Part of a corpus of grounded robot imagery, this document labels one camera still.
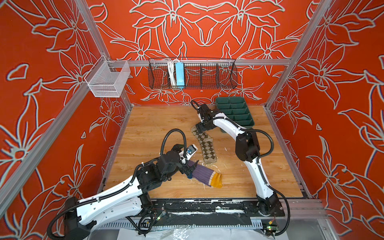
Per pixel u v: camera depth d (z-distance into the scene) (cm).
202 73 98
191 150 58
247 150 61
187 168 61
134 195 48
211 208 74
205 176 83
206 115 75
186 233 67
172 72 90
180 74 89
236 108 110
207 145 95
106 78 93
